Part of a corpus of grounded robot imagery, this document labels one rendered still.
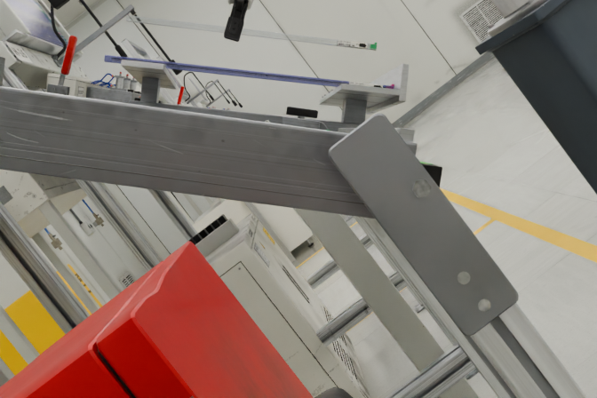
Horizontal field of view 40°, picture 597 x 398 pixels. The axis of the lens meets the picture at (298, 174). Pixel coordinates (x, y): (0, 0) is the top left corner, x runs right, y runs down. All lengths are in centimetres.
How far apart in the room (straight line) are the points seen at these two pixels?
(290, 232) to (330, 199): 504
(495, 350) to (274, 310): 153
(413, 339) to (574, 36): 63
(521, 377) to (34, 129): 40
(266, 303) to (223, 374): 189
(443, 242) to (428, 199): 3
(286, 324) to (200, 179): 153
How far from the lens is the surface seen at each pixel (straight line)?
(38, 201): 216
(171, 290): 24
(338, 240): 153
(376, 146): 58
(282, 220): 565
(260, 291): 211
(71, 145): 64
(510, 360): 62
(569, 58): 132
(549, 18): 131
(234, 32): 165
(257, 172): 62
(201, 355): 22
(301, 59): 874
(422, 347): 159
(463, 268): 60
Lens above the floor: 79
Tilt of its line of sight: 3 degrees down
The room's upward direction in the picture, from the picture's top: 37 degrees counter-clockwise
